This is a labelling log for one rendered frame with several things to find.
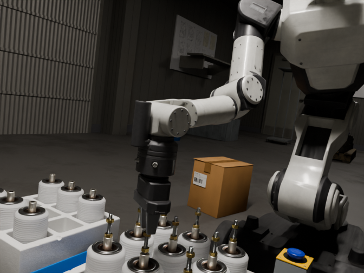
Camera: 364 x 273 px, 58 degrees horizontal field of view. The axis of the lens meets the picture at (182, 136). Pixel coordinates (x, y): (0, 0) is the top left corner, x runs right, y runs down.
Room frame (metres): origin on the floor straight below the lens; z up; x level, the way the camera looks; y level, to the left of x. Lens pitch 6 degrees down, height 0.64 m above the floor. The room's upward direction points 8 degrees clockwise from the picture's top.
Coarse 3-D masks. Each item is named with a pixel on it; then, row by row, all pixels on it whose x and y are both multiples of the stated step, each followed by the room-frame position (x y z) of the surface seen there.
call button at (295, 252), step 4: (292, 248) 0.75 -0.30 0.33; (288, 252) 0.73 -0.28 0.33; (292, 252) 0.73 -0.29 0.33; (296, 252) 0.73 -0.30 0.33; (300, 252) 0.73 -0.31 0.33; (288, 256) 0.74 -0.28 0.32; (292, 256) 0.72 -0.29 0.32; (296, 256) 0.72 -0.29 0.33; (300, 256) 0.72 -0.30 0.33; (304, 256) 0.73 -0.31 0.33; (296, 260) 0.72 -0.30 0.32; (300, 260) 0.72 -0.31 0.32
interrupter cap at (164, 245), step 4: (160, 244) 0.84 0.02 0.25; (164, 244) 0.85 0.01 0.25; (180, 244) 0.86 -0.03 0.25; (160, 248) 0.82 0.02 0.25; (164, 248) 0.83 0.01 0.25; (180, 248) 0.84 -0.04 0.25; (184, 248) 0.84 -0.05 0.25; (160, 252) 0.80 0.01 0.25; (164, 252) 0.80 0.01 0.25; (168, 252) 0.80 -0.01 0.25; (172, 252) 0.81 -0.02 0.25; (176, 252) 0.81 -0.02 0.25; (180, 252) 0.81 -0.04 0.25; (184, 252) 0.81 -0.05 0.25; (172, 256) 0.79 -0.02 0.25; (176, 256) 0.79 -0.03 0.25
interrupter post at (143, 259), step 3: (141, 252) 0.73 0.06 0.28; (147, 252) 0.73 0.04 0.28; (141, 255) 0.72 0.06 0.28; (144, 255) 0.72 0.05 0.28; (147, 255) 0.72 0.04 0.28; (141, 258) 0.72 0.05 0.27; (144, 258) 0.72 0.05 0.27; (147, 258) 0.72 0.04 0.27; (141, 261) 0.72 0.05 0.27; (144, 261) 0.72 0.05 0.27; (147, 261) 0.72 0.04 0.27; (141, 264) 0.72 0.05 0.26; (144, 264) 0.72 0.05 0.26; (147, 264) 0.72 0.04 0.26; (141, 267) 0.72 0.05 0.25; (144, 267) 0.72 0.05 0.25
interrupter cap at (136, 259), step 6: (132, 258) 0.75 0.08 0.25; (138, 258) 0.75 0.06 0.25; (150, 258) 0.76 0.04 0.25; (132, 264) 0.72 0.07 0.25; (138, 264) 0.73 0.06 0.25; (150, 264) 0.74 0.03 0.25; (156, 264) 0.74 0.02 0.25; (132, 270) 0.70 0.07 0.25; (138, 270) 0.70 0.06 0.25; (144, 270) 0.70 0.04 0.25; (150, 270) 0.71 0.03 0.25; (156, 270) 0.71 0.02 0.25
